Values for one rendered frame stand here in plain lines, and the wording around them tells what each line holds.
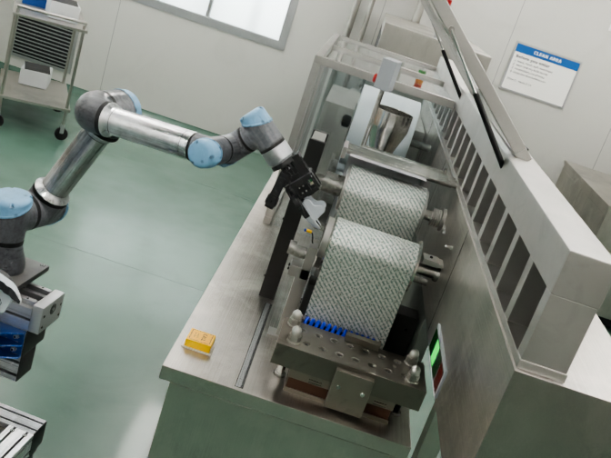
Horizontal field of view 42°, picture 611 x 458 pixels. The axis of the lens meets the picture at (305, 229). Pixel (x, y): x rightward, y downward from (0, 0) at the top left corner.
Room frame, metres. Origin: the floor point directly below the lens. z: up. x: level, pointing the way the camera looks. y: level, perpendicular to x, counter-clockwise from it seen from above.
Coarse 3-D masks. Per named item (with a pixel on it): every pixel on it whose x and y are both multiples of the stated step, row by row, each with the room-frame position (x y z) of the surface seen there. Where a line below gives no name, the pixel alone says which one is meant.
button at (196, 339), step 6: (192, 330) 1.93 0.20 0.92; (198, 330) 1.95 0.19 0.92; (192, 336) 1.90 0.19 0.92; (198, 336) 1.91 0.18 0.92; (204, 336) 1.92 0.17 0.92; (210, 336) 1.93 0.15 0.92; (186, 342) 1.88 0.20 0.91; (192, 342) 1.88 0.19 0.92; (198, 342) 1.88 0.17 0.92; (204, 342) 1.89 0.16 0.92; (210, 342) 1.90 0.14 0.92; (198, 348) 1.88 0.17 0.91; (204, 348) 1.88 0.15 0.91; (210, 348) 1.88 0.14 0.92
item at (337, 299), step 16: (320, 272) 2.01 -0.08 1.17; (320, 288) 2.01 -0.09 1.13; (336, 288) 2.01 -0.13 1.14; (352, 288) 2.01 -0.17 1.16; (368, 288) 2.01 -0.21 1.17; (384, 288) 2.01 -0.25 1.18; (320, 304) 2.01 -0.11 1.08; (336, 304) 2.01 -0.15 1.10; (352, 304) 2.01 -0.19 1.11; (368, 304) 2.01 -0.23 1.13; (384, 304) 2.01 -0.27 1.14; (320, 320) 2.01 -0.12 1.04; (336, 320) 2.01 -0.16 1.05; (352, 320) 2.01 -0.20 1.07; (368, 320) 2.01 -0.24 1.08; (384, 320) 2.01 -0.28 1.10; (384, 336) 2.02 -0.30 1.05
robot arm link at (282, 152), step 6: (282, 144) 2.05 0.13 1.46; (270, 150) 2.11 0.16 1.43; (276, 150) 2.04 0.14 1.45; (282, 150) 2.04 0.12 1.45; (288, 150) 2.06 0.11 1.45; (264, 156) 2.05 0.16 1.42; (270, 156) 2.04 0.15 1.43; (276, 156) 2.04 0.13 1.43; (282, 156) 2.04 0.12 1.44; (288, 156) 2.06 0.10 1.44; (270, 162) 2.04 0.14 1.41; (276, 162) 2.04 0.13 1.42
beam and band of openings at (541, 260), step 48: (480, 144) 2.24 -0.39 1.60; (480, 192) 2.10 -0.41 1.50; (528, 192) 1.55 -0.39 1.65; (480, 240) 1.80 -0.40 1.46; (528, 240) 1.42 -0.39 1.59; (576, 240) 1.26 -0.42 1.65; (528, 288) 1.34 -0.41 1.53; (576, 288) 1.19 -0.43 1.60; (528, 336) 1.20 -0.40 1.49; (576, 336) 1.19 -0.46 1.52
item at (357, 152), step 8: (344, 144) 2.37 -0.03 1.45; (352, 144) 2.39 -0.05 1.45; (344, 152) 2.31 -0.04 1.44; (352, 152) 2.31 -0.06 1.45; (360, 152) 2.32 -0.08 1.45; (368, 152) 2.35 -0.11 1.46; (376, 152) 2.39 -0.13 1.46; (368, 160) 2.33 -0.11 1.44; (376, 160) 2.31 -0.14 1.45; (384, 160) 2.32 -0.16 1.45; (392, 160) 2.35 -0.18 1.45; (400, 160) 2.39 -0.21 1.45; (392, 168) 2.33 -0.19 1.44; (400, 168) 2.32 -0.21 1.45; (408, 168) 2.32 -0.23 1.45; (416, 168) 2.35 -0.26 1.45; (424, 168) 2.39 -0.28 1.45; (416, 176) 2.33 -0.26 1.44; (424, 176) 2.32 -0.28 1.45; (432, 176) 2.32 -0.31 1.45; (440, 176) 2.35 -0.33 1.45; (448, 176) 2.39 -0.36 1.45; (448, 184) 2.32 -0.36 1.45; (456, 184) 2.32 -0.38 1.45
